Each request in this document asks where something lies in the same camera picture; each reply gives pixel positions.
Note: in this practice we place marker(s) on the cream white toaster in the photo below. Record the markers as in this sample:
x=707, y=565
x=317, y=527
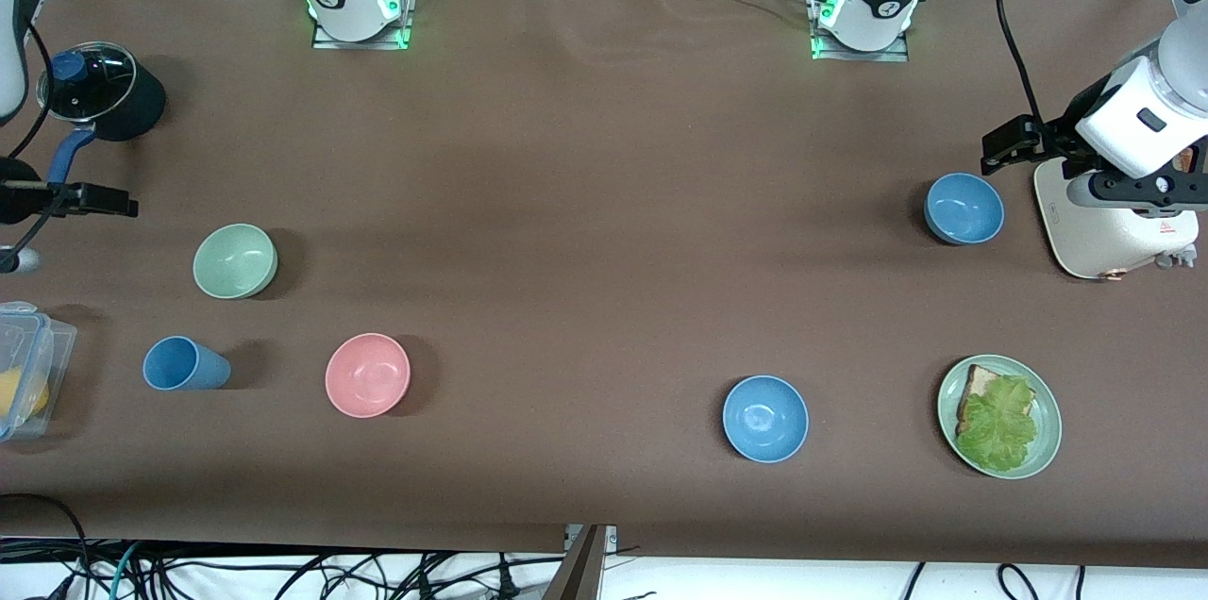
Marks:
x=1104, y=241

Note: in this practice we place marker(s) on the pink bowl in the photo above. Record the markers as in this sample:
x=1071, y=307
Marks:
x=368, y=375

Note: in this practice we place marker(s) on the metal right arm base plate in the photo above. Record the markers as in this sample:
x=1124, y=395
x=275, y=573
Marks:
x=326, y=42

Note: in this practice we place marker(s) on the blue bowl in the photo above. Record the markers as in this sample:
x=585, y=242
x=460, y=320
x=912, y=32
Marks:
x=963, y=208
x=764, y=419

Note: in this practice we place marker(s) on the brown toast slice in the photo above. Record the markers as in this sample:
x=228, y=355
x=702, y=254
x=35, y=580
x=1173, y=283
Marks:
x=1189, y=160

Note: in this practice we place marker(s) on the bread slice under lettuce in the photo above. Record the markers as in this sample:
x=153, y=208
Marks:
x=980, y=381

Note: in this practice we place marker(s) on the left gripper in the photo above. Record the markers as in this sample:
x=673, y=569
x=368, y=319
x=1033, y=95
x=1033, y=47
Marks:
x=1065, y=135

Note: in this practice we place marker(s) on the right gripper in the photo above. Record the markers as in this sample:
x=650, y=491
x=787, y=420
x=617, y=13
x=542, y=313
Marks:
x=17, y=201

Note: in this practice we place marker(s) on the green lettuce leaf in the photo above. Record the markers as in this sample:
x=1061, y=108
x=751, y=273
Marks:
x=996, y=425

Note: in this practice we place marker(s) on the aluminium frame strut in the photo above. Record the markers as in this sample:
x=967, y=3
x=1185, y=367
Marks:
x=580, y=572

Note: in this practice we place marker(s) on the blue cup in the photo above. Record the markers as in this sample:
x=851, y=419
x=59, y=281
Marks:
x=184, y=366

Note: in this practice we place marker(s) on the green bowl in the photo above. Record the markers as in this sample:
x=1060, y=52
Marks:
x=234, y=260

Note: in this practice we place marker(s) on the yellow fruit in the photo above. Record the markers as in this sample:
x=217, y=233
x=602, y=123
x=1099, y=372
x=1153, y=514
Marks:
x=19, y=392

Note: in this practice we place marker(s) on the clear plastic container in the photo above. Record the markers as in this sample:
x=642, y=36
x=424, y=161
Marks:
x=57, y=345

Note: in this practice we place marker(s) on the green plate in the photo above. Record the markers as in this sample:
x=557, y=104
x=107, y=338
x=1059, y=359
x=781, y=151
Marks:
x=1049, y=430

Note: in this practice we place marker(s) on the brown table cover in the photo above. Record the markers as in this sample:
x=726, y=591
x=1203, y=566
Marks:
x=604, y=317

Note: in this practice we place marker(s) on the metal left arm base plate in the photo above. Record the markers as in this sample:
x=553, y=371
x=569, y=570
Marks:
x=897, y=56

